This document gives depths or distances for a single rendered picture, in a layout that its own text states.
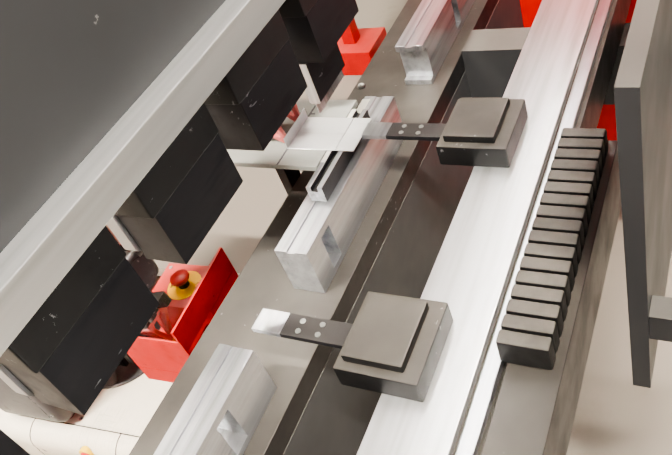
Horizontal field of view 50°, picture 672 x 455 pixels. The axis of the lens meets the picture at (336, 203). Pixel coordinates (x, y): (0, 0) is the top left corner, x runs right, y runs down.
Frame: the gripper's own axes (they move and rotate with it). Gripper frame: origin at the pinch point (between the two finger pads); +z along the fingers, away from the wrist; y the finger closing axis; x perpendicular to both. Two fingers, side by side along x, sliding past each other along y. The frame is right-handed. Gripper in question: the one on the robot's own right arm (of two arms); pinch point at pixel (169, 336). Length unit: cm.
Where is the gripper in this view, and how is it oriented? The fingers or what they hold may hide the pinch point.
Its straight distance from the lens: 144.1
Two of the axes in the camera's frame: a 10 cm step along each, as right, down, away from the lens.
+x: 3.2, -7.0, 6.3
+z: 5.2, 6.9, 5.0
